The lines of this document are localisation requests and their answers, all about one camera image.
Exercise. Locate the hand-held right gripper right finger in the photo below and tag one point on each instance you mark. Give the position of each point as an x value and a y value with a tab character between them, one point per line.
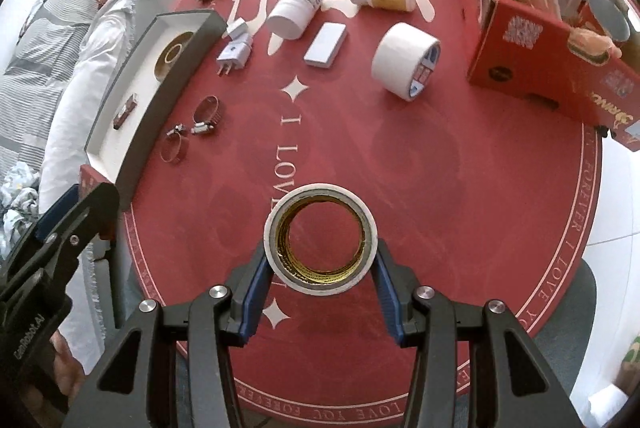
387	293

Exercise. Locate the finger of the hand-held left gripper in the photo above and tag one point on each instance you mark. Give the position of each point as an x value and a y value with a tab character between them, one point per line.
92	213
52	214

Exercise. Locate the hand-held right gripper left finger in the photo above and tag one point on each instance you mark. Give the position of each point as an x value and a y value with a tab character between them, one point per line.
252	290

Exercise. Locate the white tape roll yellow core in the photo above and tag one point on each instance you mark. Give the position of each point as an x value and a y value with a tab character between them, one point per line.
310	284

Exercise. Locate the grey rectangular tray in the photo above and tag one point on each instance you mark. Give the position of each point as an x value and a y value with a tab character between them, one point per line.
135	73

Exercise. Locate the wide white tape roll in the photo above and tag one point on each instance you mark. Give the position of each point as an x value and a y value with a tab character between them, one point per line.
400	53

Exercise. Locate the person's left hand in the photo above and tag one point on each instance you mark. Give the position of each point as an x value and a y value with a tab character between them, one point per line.
69	370

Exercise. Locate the red round table mat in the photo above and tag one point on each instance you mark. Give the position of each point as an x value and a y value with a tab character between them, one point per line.
400	208

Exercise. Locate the gold tape roll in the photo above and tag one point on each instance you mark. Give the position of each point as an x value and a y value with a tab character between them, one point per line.
162	64

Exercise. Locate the grey striped cushion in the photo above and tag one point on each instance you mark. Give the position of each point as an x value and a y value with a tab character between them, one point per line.
45	38

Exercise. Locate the grey chair seat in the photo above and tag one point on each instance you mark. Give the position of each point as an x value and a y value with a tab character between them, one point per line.
570	333

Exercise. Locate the white power adapter with prongs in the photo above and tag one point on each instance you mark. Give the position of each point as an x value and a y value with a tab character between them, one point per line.
235	55

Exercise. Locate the small white power adapter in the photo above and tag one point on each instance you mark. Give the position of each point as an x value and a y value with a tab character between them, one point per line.
237	29

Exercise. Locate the white rectangular box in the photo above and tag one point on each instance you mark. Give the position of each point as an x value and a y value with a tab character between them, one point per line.
326	44

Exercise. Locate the red cardboard box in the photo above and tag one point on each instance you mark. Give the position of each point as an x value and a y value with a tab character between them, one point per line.
520	58

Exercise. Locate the white bottle blue label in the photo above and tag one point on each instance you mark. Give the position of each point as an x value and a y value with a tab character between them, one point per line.
295	8

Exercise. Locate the grey round lid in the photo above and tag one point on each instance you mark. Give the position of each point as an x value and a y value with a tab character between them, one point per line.
607	15

